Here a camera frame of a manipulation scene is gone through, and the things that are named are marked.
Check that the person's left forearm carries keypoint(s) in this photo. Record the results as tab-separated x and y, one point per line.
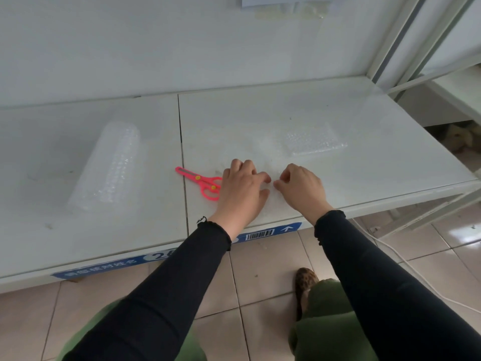
165	293

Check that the person's left little finger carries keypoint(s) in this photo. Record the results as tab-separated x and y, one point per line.
226	173

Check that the person's right hand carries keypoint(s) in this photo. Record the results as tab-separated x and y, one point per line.
304	193

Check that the white shelf board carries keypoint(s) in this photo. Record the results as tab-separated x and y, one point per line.
460	86

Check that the leopard print shoe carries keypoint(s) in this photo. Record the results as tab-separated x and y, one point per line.
303	283

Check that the person's left hand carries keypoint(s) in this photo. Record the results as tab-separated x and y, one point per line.
238	199

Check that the beige brown bundle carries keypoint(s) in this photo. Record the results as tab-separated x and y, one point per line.
460	136

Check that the person's right thumb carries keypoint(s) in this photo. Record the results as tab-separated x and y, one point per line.
280	186

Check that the red plastic scissors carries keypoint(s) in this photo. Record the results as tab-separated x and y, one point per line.
203	182

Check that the folded bubble wrap piece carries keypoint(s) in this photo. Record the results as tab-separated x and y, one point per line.
313	142

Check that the person's left thumb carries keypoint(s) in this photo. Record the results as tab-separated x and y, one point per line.
264	196

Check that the bubble wrap roll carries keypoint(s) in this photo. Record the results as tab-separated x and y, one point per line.
109	169

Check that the clear bubble wrap sheet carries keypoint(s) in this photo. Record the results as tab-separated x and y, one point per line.
272	204

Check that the person's right forearm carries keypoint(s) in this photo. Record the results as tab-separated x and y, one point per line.
383	289

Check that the white metal rack frame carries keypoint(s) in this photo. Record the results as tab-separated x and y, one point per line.
390	37

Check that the blue label strip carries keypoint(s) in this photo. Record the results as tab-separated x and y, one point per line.
112	265

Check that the person's left middle finger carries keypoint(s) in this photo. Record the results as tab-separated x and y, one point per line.
248	167

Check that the person's right leg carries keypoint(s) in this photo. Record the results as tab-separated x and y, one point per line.
330	327

